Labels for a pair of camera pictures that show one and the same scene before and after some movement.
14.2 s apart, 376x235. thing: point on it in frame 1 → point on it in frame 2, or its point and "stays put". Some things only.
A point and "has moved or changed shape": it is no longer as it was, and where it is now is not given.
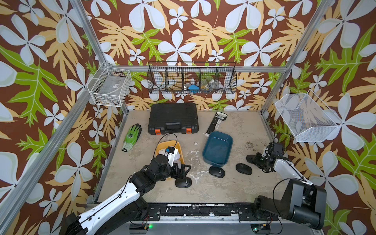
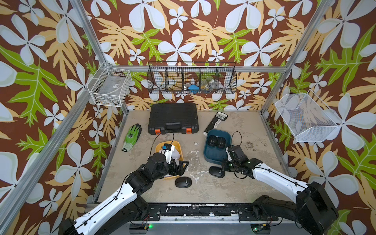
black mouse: [244, 168] has moved or changed shape
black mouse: [217, 171] stays put
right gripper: [254, 160] → [223, 166]
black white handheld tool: [219, 116] stays put
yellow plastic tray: [165, 144] stays put
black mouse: [186, 182] stays put
